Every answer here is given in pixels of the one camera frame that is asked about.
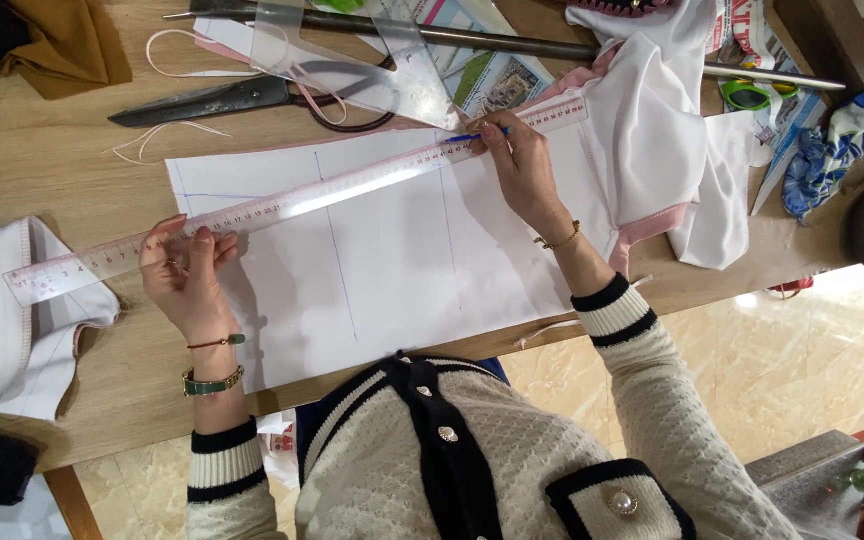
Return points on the black tailor's scissors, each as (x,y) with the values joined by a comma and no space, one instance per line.
(207,101)

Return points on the white plastic bag red print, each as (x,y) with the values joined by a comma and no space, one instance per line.
(280,450)

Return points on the clear plastic set square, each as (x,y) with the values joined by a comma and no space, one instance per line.
(394,75)

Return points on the long metal rod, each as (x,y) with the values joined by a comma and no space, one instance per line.
(507,41)

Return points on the brown fabric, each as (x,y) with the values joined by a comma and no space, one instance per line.
(64,41)

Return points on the grey stone ledge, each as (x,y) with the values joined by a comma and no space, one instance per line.
(814,480)

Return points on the blue floral fabric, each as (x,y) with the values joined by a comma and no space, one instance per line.
(829,150)

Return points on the white garment with pink trim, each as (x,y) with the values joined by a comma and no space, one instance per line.
(649,142)

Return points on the person's right hand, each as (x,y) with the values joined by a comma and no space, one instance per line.
(529,176)

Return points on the person's left fingers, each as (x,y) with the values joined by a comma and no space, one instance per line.
(205,241)

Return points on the blue pen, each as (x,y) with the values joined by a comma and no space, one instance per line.
(462,138)

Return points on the wooden table leg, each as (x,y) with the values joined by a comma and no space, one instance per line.
(73,504)

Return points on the person's left hand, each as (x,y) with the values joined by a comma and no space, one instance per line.
(188,292)

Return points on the red object under table edge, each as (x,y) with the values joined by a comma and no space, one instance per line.
(792,286)

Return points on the wooden post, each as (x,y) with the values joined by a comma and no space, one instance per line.
(833,37)

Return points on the printed magazine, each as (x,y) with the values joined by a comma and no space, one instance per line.
(496,79)

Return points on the large white pattern paper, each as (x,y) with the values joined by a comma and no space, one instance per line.
(402,262)

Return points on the cream knit cardigan black trim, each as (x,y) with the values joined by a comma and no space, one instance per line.
(477,465)

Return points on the dark crochet item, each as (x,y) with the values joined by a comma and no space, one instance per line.
(619,7)

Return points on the long clear plastic ruler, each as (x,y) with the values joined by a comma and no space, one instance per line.
(327,191)

